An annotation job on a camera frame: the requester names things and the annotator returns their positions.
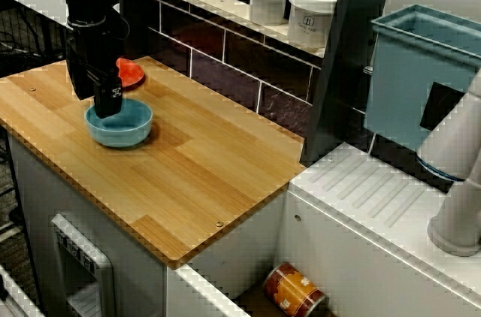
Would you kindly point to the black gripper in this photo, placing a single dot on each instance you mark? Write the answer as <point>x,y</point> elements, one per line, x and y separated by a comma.
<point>99,50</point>

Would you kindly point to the light blue bowl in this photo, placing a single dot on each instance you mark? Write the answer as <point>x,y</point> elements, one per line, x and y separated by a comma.
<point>129,129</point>

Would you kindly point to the red plate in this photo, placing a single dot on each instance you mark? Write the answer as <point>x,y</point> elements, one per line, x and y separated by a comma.
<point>131,73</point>

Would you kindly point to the white toy kitchen cabinet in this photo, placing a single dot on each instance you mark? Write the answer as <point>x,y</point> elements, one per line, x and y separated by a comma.
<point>37,189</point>

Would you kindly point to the dark tile backsplash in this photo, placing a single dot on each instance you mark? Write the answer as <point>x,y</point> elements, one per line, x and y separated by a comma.
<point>244,80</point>

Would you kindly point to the white storage jar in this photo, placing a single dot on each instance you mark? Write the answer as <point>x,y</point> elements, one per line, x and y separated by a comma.
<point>268,1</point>

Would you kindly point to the white jar with printed label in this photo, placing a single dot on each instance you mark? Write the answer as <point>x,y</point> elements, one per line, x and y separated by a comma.
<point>312,16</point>

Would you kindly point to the white toy sink unit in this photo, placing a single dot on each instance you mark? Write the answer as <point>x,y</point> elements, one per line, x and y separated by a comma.
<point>338,219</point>

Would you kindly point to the orange soup can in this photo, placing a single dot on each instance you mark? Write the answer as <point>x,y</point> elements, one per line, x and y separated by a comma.
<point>293,288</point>

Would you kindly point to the teal plastic bin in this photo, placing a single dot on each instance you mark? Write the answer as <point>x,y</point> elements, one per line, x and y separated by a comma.
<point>398,80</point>

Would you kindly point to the grey toy faucet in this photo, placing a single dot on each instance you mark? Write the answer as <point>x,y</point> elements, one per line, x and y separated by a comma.
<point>454,182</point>

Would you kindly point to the silver aluminium frame rail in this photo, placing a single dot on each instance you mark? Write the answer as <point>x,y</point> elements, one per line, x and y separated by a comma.
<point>15,294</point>

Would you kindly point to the dark grey post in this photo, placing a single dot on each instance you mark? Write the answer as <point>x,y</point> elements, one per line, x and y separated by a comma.
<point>338,88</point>

